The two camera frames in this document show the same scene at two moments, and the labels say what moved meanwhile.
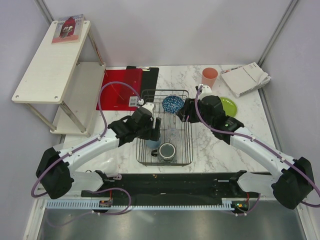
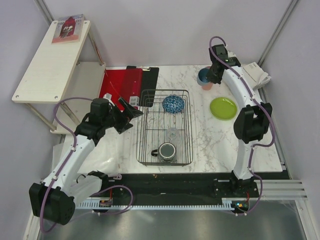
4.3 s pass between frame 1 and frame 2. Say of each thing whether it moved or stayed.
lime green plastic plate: stayed
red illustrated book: stayed
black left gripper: moved
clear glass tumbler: stayed
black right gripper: moved
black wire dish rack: stayed
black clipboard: stayed
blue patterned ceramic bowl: stayed
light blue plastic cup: moved
